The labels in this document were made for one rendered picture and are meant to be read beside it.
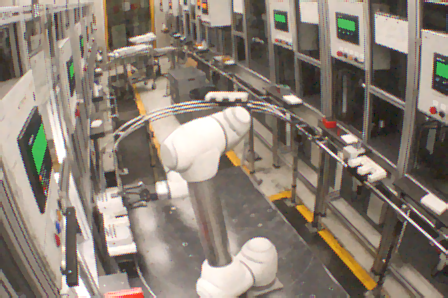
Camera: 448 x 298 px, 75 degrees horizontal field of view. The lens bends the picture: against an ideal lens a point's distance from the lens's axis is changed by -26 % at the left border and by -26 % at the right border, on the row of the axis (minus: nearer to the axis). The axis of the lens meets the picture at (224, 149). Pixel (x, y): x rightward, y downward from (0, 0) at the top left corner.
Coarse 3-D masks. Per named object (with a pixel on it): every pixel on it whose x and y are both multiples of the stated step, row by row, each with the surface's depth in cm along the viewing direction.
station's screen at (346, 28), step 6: (342, 18) 214; (348, 18) 208; (354, 18) 202; (342, 24) 217; (348, 24) 210; (354, 24) 204; (342, 30) 219; (348, 30) 212; (354, 30) 206; (342, 36) 221; (348, 36) 215; (354, 36) 208
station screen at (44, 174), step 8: (40, 120) 85; (32, 136) 74; (32, 144) 73; (32, 152) 71; (48, 152) 90; (48, 160) 88; (40, 168) 77; (48, 168) 86; (40, 176) 75; (48, 176) 84; (48, 184) 82
